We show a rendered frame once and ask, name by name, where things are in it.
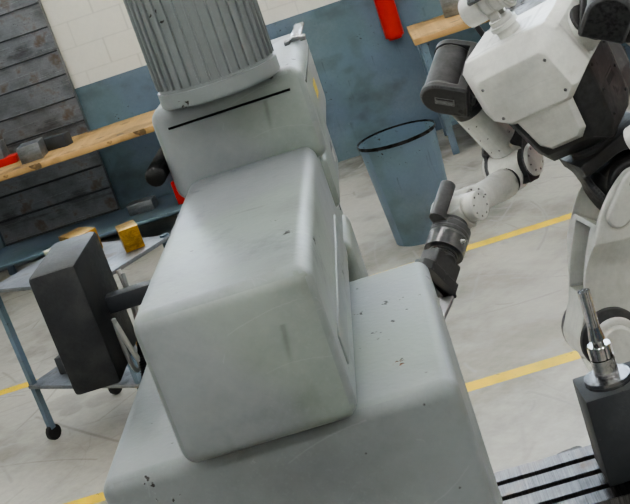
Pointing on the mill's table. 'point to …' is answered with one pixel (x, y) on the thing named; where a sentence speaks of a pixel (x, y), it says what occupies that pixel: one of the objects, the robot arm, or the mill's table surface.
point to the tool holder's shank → (590, 317)
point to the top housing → (247, 121)
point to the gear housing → (331, 168)
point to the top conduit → (158, 170)
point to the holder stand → (619, 419)
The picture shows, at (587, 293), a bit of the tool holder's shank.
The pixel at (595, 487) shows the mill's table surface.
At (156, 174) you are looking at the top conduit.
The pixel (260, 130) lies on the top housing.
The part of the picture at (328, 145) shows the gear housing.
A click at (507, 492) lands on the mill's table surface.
